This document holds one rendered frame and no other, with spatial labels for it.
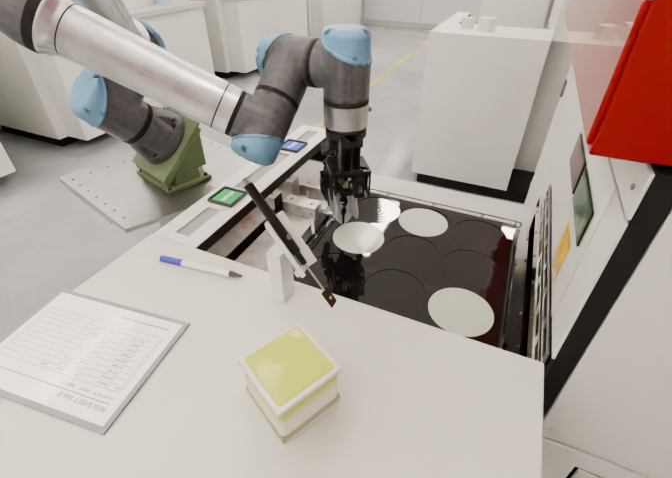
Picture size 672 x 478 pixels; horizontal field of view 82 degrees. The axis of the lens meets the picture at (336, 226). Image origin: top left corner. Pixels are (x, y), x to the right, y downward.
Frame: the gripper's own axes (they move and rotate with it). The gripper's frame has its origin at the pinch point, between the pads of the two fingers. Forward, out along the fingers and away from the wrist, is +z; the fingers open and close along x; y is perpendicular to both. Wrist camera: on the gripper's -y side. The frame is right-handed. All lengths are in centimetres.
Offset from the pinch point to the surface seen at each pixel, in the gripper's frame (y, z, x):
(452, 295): 23.9, 1.3, 13.6
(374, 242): 8.1, 1.3, 4.7
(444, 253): 13.6, 1.3, 16.6
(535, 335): 36.5, -2.9, 19.0
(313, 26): -632, 63, 81
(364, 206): -4.8, 1.4, 5.9
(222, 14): -454, 20, -48
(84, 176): -47, 9, -67
